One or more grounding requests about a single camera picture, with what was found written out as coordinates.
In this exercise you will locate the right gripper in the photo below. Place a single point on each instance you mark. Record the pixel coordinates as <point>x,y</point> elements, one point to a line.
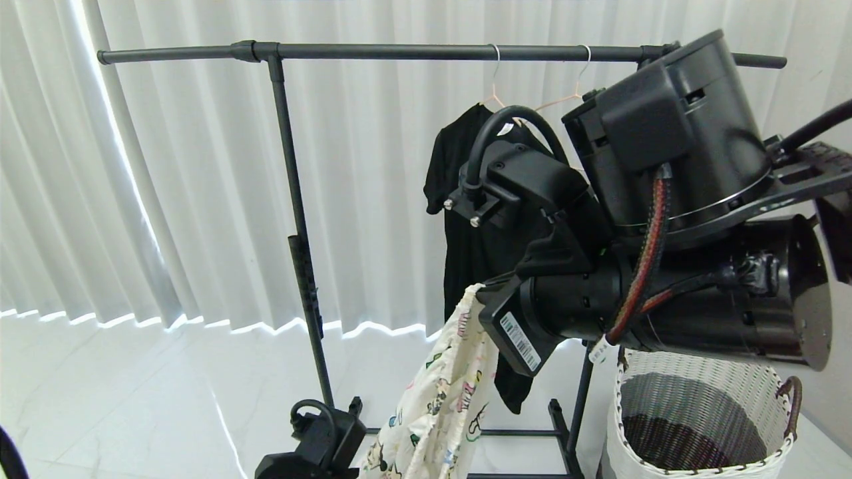
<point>719,313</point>

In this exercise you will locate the pink clothes hanger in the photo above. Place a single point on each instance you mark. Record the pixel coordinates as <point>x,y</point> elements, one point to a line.
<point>578,86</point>
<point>494,90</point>

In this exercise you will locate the black T-shirt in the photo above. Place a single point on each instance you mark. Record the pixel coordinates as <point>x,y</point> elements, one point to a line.
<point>459,219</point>

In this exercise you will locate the cream printed garment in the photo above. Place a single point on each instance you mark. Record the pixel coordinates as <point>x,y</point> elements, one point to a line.
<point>439,399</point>

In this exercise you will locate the white laundry basket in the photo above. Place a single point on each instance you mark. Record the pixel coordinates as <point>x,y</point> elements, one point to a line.
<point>692,379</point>

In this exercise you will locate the black clothes rack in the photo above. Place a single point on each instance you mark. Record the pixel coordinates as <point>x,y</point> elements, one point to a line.
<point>399,51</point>

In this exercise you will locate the white curtain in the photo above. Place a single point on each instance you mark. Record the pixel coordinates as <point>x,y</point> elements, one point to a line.
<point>200,199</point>

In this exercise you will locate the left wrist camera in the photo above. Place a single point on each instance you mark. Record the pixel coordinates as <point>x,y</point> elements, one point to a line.
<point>333,436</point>

